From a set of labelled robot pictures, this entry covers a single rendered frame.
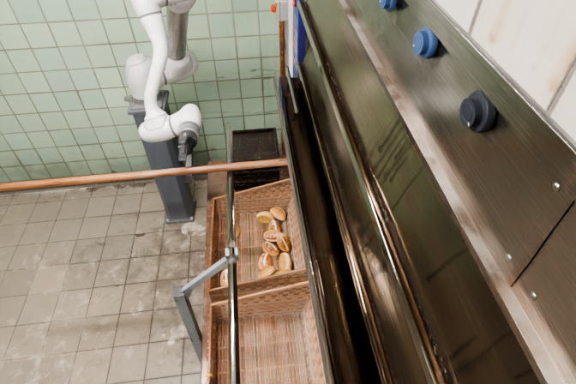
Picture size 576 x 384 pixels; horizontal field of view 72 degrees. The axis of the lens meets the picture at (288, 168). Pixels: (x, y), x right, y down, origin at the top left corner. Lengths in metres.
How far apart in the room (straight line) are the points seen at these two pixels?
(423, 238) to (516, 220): 0.22
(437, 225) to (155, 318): 2.22
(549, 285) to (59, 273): 2.91
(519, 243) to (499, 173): 0.08
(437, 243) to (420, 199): 0.08
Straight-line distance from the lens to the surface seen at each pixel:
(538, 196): 0.46
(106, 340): 2.72
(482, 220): 0.55
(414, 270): 0.70
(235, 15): 2.60
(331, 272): 1.06
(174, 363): 2.54
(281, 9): 2.22
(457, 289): 0.63
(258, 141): 2.24
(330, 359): 0.93
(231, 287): 1.32
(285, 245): 2.03
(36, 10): 2.81
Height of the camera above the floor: 2.31
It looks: 44 degrees down
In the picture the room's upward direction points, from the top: straight up
